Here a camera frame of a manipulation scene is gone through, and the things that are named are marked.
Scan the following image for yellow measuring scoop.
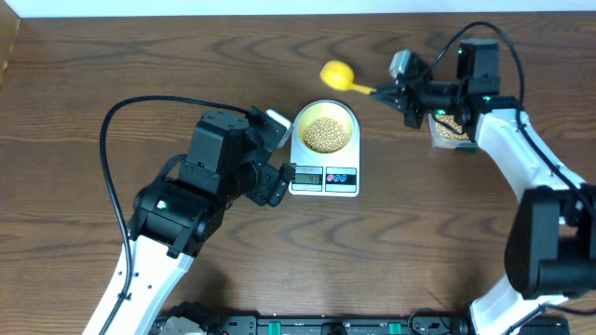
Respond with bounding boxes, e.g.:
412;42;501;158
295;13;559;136
319;60;376;95

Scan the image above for yellow plastic bowl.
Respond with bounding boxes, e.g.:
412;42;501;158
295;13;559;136
294;100;359;154

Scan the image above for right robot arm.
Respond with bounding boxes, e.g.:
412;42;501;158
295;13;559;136
372;39;595;334

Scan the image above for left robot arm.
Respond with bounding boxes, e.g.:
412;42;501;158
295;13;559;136
85;108;295;334

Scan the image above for soybeans in yellow bowl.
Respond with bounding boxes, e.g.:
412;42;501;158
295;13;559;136
304;117;349;154

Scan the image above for white digital kitchen scale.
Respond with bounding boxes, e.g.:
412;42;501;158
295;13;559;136
290;116;360;197

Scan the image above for soybeans pile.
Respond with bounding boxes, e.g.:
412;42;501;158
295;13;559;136
432;114;469;141

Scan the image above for clear plastic container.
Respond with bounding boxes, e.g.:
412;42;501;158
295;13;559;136
428;114;478;151

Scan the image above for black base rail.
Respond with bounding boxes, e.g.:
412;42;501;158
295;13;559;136
148;301;572;335

